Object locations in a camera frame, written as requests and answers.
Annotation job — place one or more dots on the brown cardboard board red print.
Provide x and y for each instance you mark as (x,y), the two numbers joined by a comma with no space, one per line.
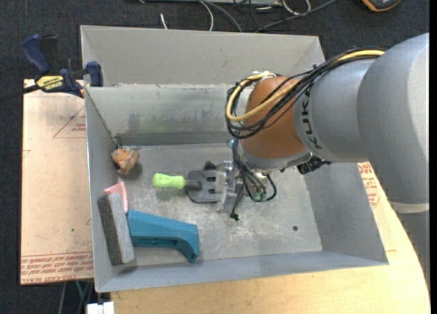
(54,186)

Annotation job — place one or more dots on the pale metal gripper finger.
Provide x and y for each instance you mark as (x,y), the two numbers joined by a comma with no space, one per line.
(226,171)
(228,201)

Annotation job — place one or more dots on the black cylinder on white bracket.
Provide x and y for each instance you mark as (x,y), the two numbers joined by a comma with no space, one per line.
(312,166)

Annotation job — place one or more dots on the orange-brown lumpy toy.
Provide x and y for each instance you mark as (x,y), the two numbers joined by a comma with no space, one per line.
(125,160)

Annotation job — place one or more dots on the pink flat sponge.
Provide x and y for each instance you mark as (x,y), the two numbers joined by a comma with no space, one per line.
(119,191)

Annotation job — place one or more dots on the teal plastic curved block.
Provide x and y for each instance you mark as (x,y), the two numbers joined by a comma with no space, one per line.
(160,232)

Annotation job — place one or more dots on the grey and black sponge block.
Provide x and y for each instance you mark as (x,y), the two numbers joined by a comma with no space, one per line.
(116,230)

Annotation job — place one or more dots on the grey metal bin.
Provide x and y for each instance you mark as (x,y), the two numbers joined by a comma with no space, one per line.
(259,230)

